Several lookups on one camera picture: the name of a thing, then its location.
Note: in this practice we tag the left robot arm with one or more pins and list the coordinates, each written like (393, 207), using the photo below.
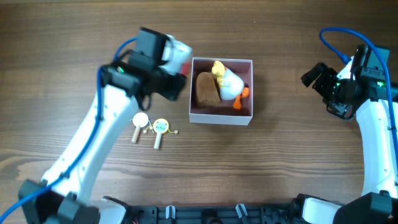
(64, 193)

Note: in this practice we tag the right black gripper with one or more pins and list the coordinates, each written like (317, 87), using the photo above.
(325, 86)

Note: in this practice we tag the white rattle drum toy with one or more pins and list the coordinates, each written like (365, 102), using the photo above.
(140, 120)

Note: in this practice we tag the red toy fire truck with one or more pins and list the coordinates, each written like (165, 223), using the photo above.
(185, 69)

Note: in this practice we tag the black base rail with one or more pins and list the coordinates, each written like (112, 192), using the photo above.
(238, 214)

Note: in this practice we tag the brown plush toy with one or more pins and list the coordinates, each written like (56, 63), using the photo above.
(206, 90)

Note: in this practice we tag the pink cardboard box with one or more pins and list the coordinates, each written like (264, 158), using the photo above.
(224, 113)

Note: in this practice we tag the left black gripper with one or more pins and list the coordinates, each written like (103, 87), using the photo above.
(173, 83)

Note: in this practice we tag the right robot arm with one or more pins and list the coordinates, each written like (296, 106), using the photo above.
(358, 91)

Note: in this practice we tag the white plush duck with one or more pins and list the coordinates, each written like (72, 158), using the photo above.
(230, 85)

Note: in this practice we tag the yellow cat rattle drum toy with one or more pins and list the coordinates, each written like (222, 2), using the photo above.
(160, 127)

